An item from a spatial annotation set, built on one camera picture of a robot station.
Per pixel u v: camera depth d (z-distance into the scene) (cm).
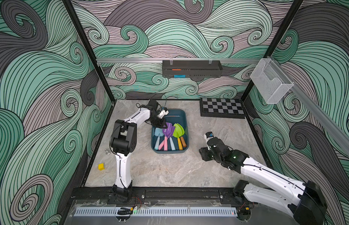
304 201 39
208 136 71
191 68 93
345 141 50
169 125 95
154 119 85
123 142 54
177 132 98
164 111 92
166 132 95
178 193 75
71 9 72
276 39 83
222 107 110
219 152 59
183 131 98
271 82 78
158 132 98
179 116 105
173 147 89
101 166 83
